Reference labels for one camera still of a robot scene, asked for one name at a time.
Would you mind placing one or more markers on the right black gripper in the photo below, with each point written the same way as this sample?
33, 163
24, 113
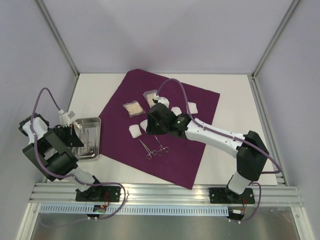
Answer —
153, 122

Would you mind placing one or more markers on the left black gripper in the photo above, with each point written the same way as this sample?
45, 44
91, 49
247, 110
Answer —
72, 140

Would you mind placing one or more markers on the white gauze pad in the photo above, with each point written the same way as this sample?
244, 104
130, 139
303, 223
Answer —
176, 110
192, 108
135, 131
144, 125

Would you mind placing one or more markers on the steel forceps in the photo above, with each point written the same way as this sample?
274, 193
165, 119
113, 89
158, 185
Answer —
162, 149
88, 147
149, 152
86, 135

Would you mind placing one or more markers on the long steel tweezers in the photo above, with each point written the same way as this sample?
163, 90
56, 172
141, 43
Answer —
83, 138

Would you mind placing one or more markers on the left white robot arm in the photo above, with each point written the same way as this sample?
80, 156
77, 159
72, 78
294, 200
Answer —
50, 150

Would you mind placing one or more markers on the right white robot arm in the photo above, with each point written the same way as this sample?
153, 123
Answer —
248, 149

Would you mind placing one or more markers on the steel instrument tray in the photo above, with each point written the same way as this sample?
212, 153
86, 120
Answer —
93, 124

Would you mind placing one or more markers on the right gauze packet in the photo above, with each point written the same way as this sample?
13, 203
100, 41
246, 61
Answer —
149, 97

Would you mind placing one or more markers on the gauze packet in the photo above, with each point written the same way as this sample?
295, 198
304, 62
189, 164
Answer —
134, 109
149, 97

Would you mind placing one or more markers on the left gauze packet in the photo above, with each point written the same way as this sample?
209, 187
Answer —
134, 109

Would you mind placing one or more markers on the purple cloth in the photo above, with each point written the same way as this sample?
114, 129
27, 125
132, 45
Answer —
180, 165

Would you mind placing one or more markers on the aluminium rail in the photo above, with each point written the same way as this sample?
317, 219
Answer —
165, 194

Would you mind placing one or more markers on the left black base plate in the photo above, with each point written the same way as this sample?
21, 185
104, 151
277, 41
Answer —
105, 193

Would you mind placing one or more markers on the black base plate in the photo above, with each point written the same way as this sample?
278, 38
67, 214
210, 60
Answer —
221, 195
105, 193

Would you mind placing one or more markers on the slotted cable duct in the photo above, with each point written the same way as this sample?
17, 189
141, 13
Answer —
221, 211

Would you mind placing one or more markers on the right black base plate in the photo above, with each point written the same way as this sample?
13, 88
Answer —
221, 195

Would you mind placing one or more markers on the left aluminium frame post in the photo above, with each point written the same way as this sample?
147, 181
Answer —
56, 35

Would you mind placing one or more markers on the aluminium frame post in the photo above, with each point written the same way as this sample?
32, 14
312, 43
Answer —
294, 5
56, 35

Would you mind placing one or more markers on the right aluminium frame post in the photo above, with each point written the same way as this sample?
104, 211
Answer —
294, 5

